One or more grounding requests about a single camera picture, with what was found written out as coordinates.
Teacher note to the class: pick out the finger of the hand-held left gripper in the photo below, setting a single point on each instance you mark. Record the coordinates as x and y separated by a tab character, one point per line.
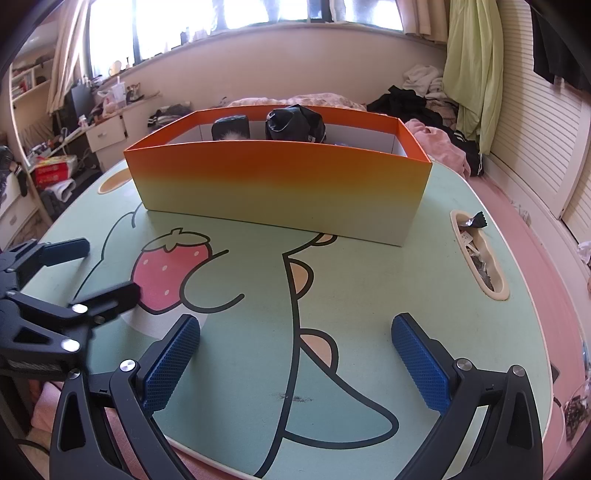
64	251
113	295

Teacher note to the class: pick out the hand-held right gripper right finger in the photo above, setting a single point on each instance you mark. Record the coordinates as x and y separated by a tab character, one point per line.
420	364

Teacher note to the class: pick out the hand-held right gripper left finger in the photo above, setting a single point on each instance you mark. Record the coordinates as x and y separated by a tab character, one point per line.
171	364

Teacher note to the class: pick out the orange cardboard box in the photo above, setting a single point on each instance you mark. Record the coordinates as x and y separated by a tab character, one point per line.
277	184

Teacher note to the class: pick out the brown card box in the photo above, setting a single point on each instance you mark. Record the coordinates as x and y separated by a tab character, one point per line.
231	124

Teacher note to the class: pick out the black leather lace-trimmed cloth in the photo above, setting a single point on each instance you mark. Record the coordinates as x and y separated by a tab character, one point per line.
295	122

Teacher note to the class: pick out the green cartoon desktop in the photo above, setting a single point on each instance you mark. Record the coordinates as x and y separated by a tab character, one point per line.
240	360

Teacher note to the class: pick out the red tissue pack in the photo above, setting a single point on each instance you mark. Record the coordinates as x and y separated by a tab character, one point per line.
55	168

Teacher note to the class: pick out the white drawer cabinet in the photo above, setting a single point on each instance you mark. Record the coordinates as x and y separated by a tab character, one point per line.
106	134

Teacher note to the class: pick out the black monitor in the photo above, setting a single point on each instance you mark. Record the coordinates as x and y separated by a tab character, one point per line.
81	104

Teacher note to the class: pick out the black candy wrapper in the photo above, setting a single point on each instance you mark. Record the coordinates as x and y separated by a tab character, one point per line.
473	220

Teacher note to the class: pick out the beige curtain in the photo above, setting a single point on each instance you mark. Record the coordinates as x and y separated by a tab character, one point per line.
69	46

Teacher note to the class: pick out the pink fleece garment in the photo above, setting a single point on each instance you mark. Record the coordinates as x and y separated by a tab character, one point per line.
438	143

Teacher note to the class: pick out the white louvered closet doors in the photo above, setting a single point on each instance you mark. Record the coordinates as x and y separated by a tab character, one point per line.
535	138

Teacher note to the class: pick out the black clothes pile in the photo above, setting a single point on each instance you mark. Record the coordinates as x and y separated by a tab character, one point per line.
406	106

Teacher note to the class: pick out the floral pink quilt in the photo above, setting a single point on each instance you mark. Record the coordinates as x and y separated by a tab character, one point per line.
314	99

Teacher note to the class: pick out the white clothes pile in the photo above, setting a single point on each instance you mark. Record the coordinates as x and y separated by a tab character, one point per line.
422	81

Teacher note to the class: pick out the green hanging cloth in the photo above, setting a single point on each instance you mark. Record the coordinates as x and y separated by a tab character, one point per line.
471	69

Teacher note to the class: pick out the window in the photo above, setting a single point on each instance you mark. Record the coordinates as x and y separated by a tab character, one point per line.
258	18

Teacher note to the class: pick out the black hanging garment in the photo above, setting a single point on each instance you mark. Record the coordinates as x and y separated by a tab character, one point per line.
558	46

